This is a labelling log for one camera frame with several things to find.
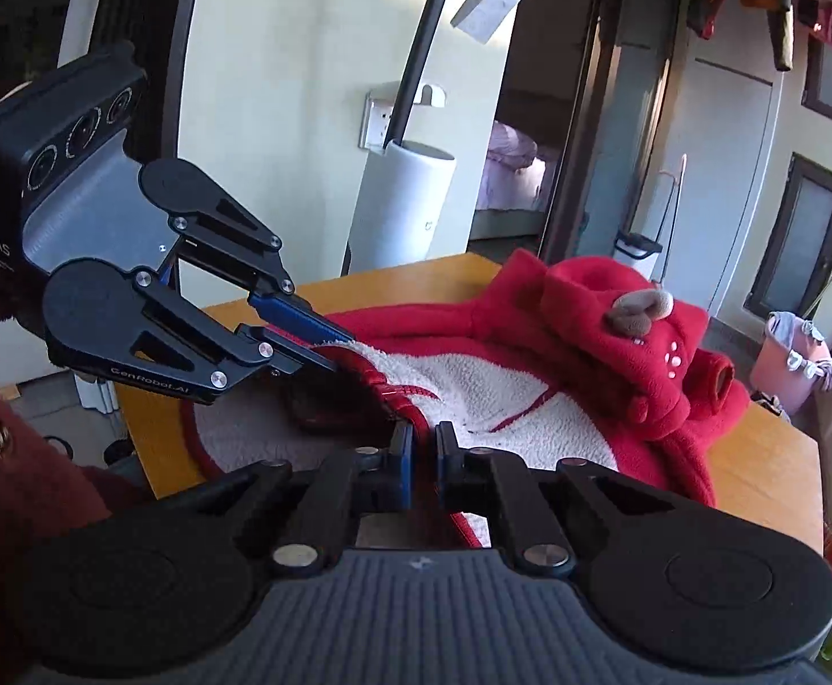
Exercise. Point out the white wall socket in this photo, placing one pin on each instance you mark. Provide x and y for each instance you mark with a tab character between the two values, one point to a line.
377	121

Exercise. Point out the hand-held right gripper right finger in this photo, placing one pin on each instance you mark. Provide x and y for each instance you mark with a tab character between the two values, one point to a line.
447	457

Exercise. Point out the white grey cloth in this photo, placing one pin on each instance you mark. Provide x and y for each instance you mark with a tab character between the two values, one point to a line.
801	342

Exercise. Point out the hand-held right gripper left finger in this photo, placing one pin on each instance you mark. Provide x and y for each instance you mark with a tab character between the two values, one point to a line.
403	457

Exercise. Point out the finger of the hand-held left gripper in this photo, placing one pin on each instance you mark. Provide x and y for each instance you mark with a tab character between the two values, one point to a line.
287	353
295	317

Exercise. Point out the pink bedding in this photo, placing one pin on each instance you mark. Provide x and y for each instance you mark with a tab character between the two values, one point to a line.
509	164

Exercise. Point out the person's red sweater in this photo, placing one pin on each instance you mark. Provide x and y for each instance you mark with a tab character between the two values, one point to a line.
2	514

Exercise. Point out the thin metal rod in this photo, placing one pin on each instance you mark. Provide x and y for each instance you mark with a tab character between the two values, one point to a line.
675	214

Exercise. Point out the white wall box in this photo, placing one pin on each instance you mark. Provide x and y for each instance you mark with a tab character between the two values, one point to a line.
484	7

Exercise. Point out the pink plastic basin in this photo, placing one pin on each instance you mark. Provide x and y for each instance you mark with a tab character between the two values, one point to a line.
787	371

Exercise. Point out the black pole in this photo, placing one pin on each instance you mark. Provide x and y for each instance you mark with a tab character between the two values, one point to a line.
423	36

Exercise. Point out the white wall hook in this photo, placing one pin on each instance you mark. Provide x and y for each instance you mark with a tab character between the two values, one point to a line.
430	94

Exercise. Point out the dark ribbed appliance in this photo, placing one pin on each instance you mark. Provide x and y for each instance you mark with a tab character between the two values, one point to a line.
45	0

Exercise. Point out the red fleece jacket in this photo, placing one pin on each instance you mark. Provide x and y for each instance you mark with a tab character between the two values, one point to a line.
601	371

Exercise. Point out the white cylindrical appliance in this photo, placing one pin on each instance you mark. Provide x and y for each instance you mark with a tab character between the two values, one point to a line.
405	207

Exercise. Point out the white bin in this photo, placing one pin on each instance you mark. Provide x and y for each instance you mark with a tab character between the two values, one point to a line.
637	257

